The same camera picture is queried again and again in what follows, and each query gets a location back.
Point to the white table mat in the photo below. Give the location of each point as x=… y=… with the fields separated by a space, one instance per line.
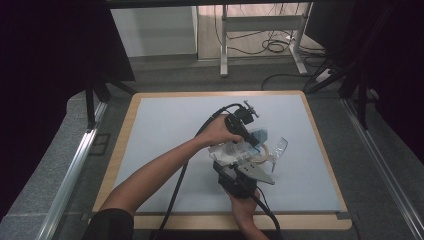
x=166 y=120

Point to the wide black curtain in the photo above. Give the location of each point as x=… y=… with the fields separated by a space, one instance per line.
x=43 y=83

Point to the black metal stand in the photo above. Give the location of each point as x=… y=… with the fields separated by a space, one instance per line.
x=362 y=103

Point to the white and blue pouch bag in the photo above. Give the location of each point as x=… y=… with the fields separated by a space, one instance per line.
x=230 y=151

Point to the person's right hand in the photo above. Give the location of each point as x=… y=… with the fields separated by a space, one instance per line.
x=245 y=208

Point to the aluminium rail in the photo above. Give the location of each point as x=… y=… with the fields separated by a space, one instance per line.
x=383 y=166
x=68 y=180

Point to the black tripod stand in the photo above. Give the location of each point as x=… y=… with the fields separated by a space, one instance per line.
x=90 y=103

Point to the person's left hand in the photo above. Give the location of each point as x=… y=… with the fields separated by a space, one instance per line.
x=218 y=131

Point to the white cabinet panel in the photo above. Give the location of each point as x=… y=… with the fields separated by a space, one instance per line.
x=153 y=31

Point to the narrow black curtain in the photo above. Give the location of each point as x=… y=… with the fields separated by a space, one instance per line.
x=393 y=66

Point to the dark floor grate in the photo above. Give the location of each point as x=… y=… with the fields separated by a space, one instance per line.
x=99 y=144

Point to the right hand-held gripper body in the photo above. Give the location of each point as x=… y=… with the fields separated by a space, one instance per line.
x=240 y=183

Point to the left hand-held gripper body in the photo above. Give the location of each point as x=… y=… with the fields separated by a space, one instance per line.
x=238 y=125

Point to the white metal desk frame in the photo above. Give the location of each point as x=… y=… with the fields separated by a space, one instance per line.
x=263 y=23

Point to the white power strip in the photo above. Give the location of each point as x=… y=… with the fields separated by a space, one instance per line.
x=322 y=76

